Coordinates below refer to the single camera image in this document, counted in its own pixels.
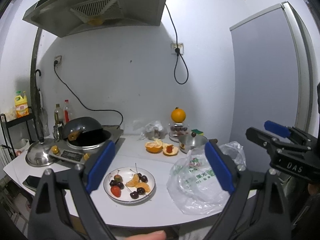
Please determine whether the yellow detergent bottle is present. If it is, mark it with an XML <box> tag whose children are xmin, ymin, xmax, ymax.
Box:
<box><xmin>14</xmin><ymin>91</ymin><xmax>30</xmax><ymax>119</ymax></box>

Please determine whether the orange peel half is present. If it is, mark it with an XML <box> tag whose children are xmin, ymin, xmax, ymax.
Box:
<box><xmin>162</xmin><ymin>143</ymin><xmax>179</xmax><ymax>157</ymax></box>
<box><xmin>145</xmin><ymin>139</ymin><xmax>163</xmax><ymax>154</ymax></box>

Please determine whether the red cap bottle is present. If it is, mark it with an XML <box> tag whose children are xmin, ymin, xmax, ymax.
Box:
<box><xmin>63</xmin><ymin>99</ymin><xmax>73</xmax><ymax>124</ymax></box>

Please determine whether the clear plastic bag green print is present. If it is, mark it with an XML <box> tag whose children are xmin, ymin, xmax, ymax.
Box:
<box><xmin>166</xmin><ymin>141</ymin><xmax>247</xmax><ymax>215</ymax></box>

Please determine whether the white round plate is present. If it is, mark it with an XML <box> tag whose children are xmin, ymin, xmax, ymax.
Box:
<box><xmin>103</xmin><ymin>166</ymin><xmax>156</xmax><ymax>203</ymax></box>

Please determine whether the small crumpled plastic bag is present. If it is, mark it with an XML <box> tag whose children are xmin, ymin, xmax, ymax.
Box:
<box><xmin>132</xmin><ymin>120</ymin><xmax>168</xmax><ymax>140</ymax></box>

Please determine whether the black smartphone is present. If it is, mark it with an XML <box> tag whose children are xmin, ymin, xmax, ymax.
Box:
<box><xmin>22</xmin><ymin>175</ymin><xmax>43</xmax><ymax>192</ymax></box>

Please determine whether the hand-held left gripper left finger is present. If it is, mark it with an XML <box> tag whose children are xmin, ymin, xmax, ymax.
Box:
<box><xmin>27</xmin><ymin>140</ymin><xmax>118</xmax><ymax>240</ymax></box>

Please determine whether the black range hood cable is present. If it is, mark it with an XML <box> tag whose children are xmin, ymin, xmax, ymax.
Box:
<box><xmin>164</xmin><ymin>3</ymin><xmax>189</xmax><ymax>85</ymax></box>

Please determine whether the person's left hand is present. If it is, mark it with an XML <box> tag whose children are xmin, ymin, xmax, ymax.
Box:
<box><xmin>117</xmin><ymin>231</ymin><xmax>167</xmax><ymax>240</ymax></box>

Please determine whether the black cooker power cable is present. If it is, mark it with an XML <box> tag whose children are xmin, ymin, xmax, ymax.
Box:
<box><xmin>54</xmin><ymin>64</ymin><xmax>124</xmax><ymax>130</ymax></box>

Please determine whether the silver induction cooker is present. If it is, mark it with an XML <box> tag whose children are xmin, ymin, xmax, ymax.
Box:
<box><xmin>49</xmin><ymin>127</ymin><xmax>125</xmax><ymax>165</ymax></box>

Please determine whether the grey vertical pipe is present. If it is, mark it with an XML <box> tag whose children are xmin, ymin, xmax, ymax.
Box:
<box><xmin>29</xmin><ymin>27</ymin><xmax>44</xmax><ymax>120</ymax></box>

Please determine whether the small metal container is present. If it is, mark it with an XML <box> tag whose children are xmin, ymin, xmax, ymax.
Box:
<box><xmin>52</xmin><ymin>124</ymin><xmax>63</xmax><ymax>140</ymax></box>

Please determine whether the black metal rack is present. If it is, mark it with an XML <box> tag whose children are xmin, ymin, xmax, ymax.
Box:
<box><xmin>0</xmin><ymin>106</ymin><xmax>35</xmax><ymax>160</ymax></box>

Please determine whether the grey refrigerator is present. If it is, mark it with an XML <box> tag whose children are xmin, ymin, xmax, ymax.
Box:
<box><xmin>229</xmin><ymin>1</ymin><xmax>319</xmax><ymax>178</ymax></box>

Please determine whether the black wok wooden handle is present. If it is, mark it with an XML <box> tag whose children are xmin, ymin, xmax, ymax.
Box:
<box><xmin>61</xmin><ymin>116</ymin><xmax>103</xmax><ymax>142</ymax></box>

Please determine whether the steel saucepan wooden handle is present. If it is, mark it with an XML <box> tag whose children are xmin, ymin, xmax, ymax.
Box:
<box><xmin>178</xmin><ymin>132</ymin><xmax>218</xmax><ymax>154</ymax></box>

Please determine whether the black umbrella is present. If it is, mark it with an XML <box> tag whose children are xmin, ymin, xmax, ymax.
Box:
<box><xmin>34</xmin><ymin>69</ymin><xmax>49</xmax><ymax>143</ymax></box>

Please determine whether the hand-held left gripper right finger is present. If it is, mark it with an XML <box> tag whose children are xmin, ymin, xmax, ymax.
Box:
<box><xmin>204</xmin><ymin>140</ymin><xmax>292</xmax><ymax>240</ymax></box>

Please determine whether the steel pot lid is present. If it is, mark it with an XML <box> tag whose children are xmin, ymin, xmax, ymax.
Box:
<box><xmin>26</xmin><ymin>139</ymin><xmax>59</xmax><ymax>167</ymax></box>

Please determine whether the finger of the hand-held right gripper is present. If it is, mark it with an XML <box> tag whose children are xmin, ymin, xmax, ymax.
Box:
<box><xmin>245</xmin><ymin>127</ymin><xmax>311</xmax><ymax>155</ymax></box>
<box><xmin>264</xmin><ymin>120</ymin><xmax>317</xmax><ymax>145</ymax></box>

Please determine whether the whole orange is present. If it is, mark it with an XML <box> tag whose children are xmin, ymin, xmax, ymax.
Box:
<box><xmin>171</xmin><ymin>107</ymin><xmax>186</xmax><ymax>123</ymax></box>

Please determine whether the peeled tangerine piece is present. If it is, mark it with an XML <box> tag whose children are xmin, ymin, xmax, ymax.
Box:
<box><xmin>125</xmin><ymin>174</ymin><xmax>140</xmax><ymax>188</ymax></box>
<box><xmin>134</xmin><ymin>182</ymin><xmax>151</xmax><ymax>193</ymax></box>

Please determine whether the dark oil bottle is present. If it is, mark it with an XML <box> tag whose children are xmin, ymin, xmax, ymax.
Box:
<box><xmin>54</xmin><ymin>104</ymin><xmax>64</xmax><ymax>127</ymax></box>

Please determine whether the glass container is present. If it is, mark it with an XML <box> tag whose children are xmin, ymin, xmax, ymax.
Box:
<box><xmin>168</xmin><ymin>122</ymin><xmax>190</xmax><ymax>142</ymax></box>

